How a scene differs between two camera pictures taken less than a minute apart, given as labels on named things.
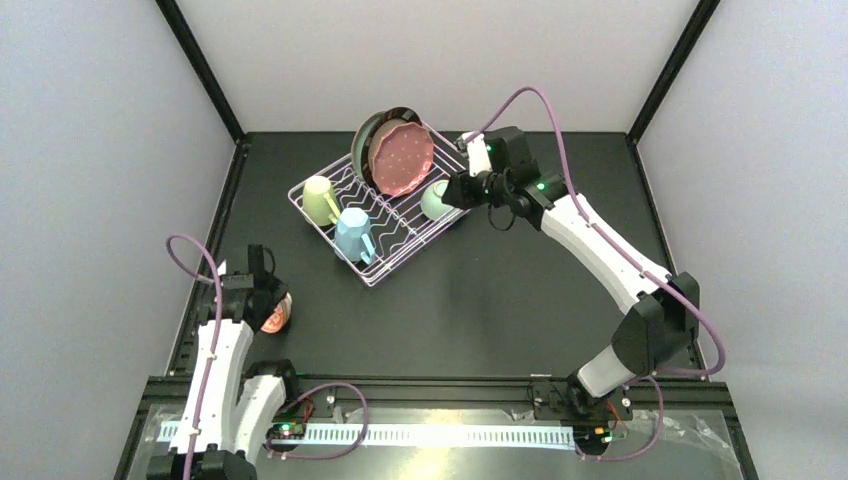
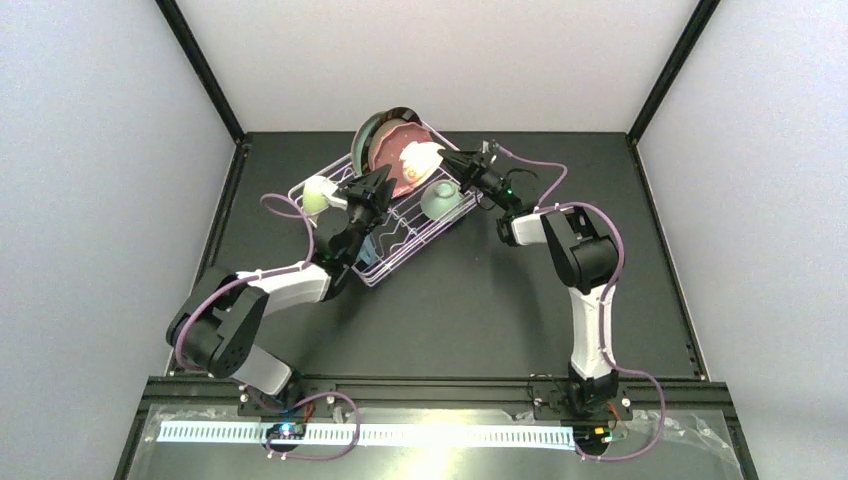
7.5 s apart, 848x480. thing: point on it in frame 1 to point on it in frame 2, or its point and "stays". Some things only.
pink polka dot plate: x=403 y=159 stays
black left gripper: x=270 y=304 to x=361 y=196
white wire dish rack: x=372 y=232 stays
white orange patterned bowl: x=280 y=317 to x=420 y=160
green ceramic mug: x=319 y=201 stays
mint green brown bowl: x=431 y=201 stays
